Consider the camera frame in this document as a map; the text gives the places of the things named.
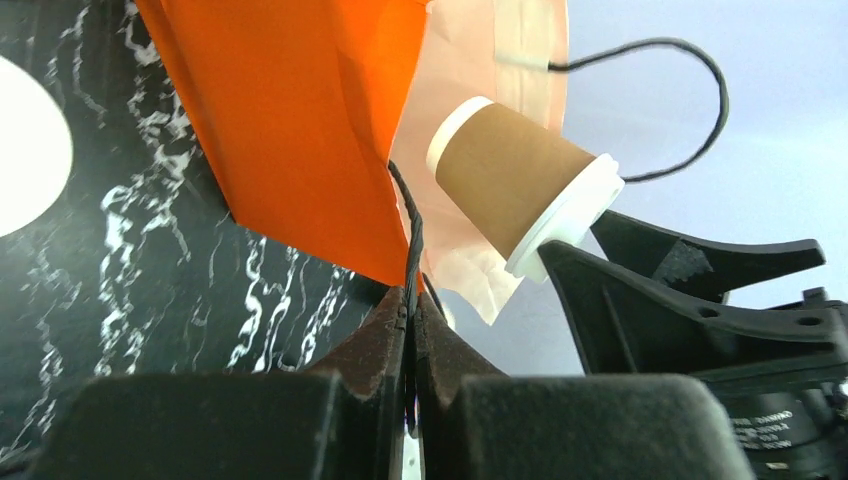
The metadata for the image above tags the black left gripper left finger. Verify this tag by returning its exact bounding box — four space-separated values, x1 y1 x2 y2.
29 287 407 479

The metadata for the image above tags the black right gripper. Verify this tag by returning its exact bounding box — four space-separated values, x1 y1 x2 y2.
540 211 847 479

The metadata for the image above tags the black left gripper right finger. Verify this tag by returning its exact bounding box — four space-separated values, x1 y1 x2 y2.
414 296 754 479

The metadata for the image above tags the kraft paper cup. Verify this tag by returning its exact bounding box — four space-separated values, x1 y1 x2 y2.
426 96 596 259

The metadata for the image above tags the orange paper bag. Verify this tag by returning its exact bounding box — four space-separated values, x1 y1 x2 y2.
132 0 731 327

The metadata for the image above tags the white cup lid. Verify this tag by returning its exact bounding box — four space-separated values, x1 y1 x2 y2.
1 57 73 236

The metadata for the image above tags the white cup lid underneath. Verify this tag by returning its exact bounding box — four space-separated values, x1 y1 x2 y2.
506 154 625 283

